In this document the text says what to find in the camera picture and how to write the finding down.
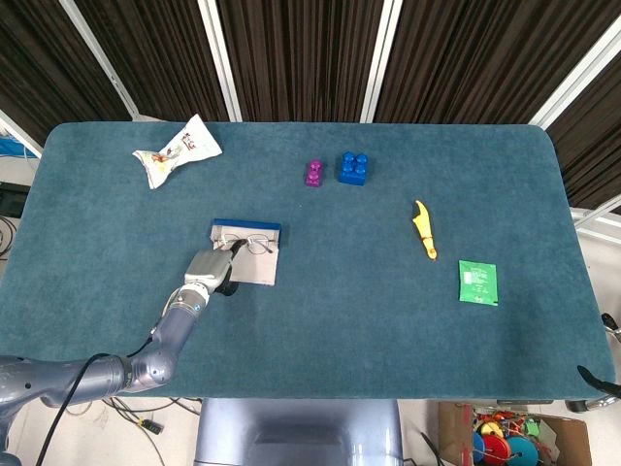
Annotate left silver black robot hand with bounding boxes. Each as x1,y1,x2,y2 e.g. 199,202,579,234
183,240,243,296

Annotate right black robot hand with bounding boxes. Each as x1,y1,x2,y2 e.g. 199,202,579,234
575,365,621,395

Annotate blue cardboard glasses case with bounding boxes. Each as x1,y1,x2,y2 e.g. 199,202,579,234
208,217,283,287

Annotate thin-framed eyeglasses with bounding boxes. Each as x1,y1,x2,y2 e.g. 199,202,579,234
214,232,274,257

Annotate brown cardboard box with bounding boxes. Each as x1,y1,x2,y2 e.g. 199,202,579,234
438,400,593,466

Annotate teal toy disc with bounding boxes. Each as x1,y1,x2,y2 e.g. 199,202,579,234
504,435,540,466

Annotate red toy disc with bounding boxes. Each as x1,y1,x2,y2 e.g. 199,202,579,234
481,433,511,462

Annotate crumpled white snack bag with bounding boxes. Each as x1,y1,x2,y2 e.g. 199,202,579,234
131,114,224,190

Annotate purple toy brick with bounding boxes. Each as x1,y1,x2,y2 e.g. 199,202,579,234
304,159,325,188

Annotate teal table cloth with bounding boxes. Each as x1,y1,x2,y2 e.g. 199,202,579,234
0,120,613,400

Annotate green foil packet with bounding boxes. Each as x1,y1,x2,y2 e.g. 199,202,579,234
457,259,500,308

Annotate blue toy brick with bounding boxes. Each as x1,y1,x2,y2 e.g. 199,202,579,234
337,150,371,186

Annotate blue-grey robot torso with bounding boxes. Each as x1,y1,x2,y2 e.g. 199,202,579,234
193,398,404,466

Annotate black electronic device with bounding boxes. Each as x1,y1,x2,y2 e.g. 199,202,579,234
0,182,30,218

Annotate yellow rubber chicken toy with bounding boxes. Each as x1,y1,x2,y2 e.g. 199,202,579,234
411,199,439,262

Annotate dark brown pleated curtain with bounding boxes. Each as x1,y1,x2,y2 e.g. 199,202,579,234
215,0,385,123
376,0,621,125
0,0,133,147
546,52,621,210
72,0,230,122

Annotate white metal frame post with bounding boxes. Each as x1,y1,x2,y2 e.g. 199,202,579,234
197,0,244,122
528,17,621,130
571,193,621,239
57,0,145,122
359,0,401,123
0,109,45,159

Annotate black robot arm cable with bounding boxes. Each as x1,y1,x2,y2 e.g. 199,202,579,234
36,290,183,466

